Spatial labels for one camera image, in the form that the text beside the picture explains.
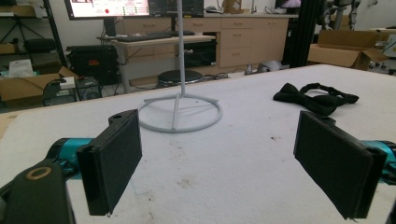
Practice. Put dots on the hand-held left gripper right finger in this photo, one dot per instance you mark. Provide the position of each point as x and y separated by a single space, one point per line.
337 168

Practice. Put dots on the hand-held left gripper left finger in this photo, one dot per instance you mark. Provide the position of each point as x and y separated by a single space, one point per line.
109 161

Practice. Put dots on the black bow tie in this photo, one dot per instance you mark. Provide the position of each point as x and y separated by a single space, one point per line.
314 99

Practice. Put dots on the black electronic device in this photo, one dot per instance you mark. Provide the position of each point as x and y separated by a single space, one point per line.
71 90

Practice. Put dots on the black hard case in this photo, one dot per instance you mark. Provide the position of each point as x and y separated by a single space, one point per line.
93 63

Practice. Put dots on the round black stool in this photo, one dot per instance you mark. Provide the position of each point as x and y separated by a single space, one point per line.
180 77

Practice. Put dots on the open cardboard box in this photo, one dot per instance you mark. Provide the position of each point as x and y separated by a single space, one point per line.
28 85

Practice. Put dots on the large cardboard box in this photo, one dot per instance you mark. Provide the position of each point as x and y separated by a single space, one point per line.
347 49

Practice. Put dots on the light wooden desk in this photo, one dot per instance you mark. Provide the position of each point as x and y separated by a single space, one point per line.
165 46

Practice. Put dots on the white tissue pack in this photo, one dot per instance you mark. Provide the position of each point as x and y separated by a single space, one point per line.
20 68

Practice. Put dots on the black keyboard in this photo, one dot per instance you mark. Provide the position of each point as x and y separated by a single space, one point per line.
152 36

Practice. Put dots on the black curtain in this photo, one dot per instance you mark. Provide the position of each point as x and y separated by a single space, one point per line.
300 32

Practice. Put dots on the black metal stand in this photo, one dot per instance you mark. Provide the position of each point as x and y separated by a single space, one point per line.
54 31

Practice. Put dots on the computer monitor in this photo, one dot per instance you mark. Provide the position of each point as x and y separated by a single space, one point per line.
107 7

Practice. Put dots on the wooden drawer cabinet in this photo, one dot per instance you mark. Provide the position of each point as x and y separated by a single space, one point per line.
249 40

